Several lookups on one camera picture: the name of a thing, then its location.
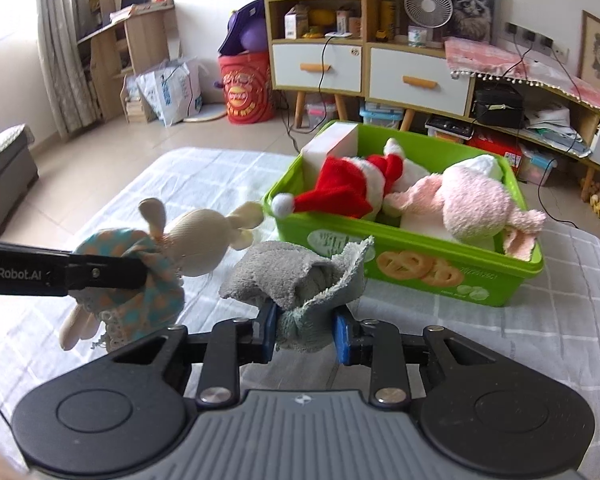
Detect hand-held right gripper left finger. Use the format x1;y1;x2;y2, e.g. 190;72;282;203
95;302;280;407

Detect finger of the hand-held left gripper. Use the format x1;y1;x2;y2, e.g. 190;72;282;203
0;240;149;291

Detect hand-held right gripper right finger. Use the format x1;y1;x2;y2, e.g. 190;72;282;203
332;304;511;407

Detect grey towel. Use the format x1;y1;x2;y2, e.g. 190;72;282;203
219;235;376;354

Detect beige rabbit doll patterned dress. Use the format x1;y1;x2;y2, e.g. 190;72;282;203
57;197;264;354

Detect green plastic box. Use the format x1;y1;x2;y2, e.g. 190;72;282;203
262;120;545;309

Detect red santa plush doll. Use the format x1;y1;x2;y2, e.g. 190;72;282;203
272;137;407;221

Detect pink plush toy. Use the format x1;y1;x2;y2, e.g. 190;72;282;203
384;164;547;262

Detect white foam block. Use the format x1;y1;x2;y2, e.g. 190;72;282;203
300;122;359;187

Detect grey ottoman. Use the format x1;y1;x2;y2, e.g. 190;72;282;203
0;123;40;241

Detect white round base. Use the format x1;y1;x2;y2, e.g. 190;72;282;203
182;102;229;124

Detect white paper shopping bag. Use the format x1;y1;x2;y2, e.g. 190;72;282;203
134;57;204;127

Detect clear storage box blue lid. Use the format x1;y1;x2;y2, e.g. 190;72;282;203
359;102;406;129

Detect clear storage box pink contents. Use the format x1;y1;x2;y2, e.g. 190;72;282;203
304;99;339;129

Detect red printed bucket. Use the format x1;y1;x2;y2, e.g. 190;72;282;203
217;50;276;124

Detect patterned curtain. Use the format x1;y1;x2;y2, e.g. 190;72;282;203
34;0;102;142

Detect clear storage box dark lid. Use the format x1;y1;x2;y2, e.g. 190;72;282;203
424;114;476;142

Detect wooden desk shelf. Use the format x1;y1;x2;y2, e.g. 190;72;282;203
77;0;182;122

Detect red storage box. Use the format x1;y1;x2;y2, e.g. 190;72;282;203
466;129;524;172

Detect wooden shelf cabinet white drawers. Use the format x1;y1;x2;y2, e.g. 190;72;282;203
262;0;477;132

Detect black bag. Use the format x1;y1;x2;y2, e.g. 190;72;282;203
472;83;526;129

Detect purple bag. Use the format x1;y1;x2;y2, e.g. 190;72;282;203
217;0;271;57

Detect small milk carton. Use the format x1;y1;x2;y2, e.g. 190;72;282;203
284;4;309;41

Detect yellow can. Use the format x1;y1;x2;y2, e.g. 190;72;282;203
378;0;399;42

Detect pink tasselled tablecloth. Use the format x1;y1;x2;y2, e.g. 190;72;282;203
442;36;600;132

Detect small white desk fan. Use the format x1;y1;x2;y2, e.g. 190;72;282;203
404;0;454;49

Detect cat picture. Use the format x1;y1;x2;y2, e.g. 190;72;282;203
442;0;502;47

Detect white power strip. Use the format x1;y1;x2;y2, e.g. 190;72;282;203
504;22;571;64

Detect black cable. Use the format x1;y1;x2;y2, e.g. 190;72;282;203
285;35;337;153

